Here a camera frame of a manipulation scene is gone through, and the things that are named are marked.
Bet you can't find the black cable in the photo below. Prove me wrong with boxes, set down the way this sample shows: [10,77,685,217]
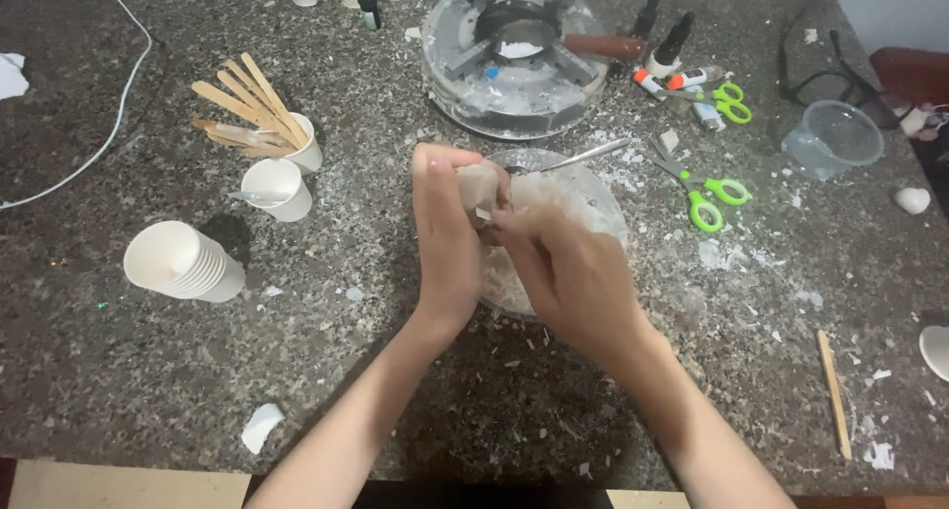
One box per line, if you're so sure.
[777,3,887,111]

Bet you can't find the person's left hand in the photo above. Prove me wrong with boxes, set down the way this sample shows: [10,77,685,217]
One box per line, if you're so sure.
[410,143,513,334]

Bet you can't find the metal spoon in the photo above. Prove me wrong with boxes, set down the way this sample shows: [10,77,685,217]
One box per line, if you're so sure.
[504,137,632,177]

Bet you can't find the white paper cup with spatula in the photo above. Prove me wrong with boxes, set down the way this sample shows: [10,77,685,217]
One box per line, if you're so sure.
[240,158,314,224]

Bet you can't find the white dish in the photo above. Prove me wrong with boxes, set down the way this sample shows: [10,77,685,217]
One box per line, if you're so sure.
[918,324,949,383]

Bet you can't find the single wooden craft stick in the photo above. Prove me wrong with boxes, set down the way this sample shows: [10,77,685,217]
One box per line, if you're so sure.
[816,329,854,462]

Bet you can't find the brown wooden pan handle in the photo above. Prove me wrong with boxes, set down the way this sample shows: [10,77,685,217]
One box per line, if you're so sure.
[561,33,649,62]

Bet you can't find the white heart shaped wax piece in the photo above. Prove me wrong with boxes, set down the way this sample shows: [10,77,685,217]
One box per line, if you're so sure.
[893,186,932,216]

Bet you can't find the round grey gas stove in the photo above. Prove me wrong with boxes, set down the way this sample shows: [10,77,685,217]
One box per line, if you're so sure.
[420,0,612,141]

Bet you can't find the white paper cup holding sticks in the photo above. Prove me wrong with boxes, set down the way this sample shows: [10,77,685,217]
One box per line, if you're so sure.
[280,112,325,175]

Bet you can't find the white tube with orange cap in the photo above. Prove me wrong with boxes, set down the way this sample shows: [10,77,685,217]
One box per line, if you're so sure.
[666,65,725,92]
[632,68,669,100]

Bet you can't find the bunch of wooden craft sticks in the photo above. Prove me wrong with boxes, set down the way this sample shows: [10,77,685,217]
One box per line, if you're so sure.
[190,51,311,160]

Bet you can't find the white cable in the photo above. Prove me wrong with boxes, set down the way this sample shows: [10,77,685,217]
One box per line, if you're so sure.
[0,0,154,211]

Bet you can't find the green handled scissors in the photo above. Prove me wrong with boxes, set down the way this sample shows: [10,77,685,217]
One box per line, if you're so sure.
[647,150,753,234]
[654,83,753,125]

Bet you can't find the stack of white paper cups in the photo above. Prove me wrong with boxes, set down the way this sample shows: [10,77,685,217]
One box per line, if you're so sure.
[122,220,247,304]

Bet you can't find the red brown wooden furniture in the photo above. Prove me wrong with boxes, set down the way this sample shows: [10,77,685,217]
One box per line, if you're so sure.
[868,45,949,111]

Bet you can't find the white paper scrap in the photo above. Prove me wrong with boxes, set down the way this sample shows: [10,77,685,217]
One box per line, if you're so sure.
[0,52,31,101]

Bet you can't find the clear glass bowl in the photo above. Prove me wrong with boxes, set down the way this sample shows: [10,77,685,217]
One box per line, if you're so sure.
[474,148,630,322]

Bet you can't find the pale wax chunk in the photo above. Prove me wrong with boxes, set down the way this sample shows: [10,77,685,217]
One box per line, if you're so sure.
[455,161,513,222]

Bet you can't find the person's right hand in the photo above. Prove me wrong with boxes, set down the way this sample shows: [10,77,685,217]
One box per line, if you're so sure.
[480,200,657,365]

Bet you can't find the white wax shard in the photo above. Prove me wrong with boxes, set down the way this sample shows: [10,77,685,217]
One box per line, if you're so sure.
[240,402,286,456]

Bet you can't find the white bottle with black dropper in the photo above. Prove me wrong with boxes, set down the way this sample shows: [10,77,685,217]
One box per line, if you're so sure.
[644,11,697,79]

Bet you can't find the heap of white wax flakes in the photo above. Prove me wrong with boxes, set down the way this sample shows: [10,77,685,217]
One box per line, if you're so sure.
[482,174,624,316]

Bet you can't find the clear plastic cup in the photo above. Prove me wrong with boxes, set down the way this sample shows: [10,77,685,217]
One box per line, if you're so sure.
[780,99,886,182]

